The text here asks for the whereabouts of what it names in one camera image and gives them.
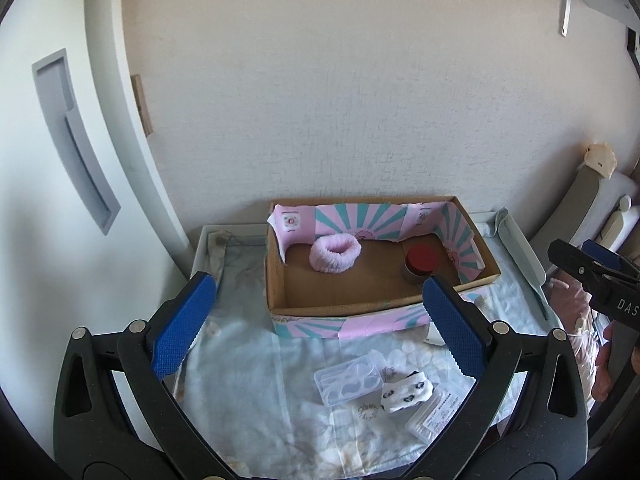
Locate clear labelled case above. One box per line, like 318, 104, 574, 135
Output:
405, 385, 464, 446

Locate white panda print sock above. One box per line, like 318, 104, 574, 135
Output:
381, 370, 434, 414

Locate red round compact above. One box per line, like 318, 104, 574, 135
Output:
402, 244, 439, 284

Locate clear plastic compartment box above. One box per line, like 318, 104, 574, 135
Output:
314, 356, 383, 408

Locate pink fluffy scrunchie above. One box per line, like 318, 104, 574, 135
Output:
309, 233, 361, 274

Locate white ribbed small box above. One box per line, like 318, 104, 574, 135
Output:
424, 323, 446, 347

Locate person's right hand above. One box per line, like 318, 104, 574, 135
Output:
591, 324, 613, 402

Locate cream pillow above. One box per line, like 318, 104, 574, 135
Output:
597, 195, 639, 252

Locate pink plush toy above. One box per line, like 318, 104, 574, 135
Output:
546, 270, 610, 403

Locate grey headboard cushion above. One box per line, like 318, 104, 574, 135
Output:
528, 164, 640, 261

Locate floral bed sheet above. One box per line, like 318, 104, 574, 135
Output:
171, 209, 557, 480

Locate pink striped cardboard box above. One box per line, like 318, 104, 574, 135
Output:
265, 196, 500, 339

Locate white shelf bracket right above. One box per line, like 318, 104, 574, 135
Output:
560, 0, 639, 37

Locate grey recessed door handle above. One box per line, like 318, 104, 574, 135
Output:
32, 49, 120, 235

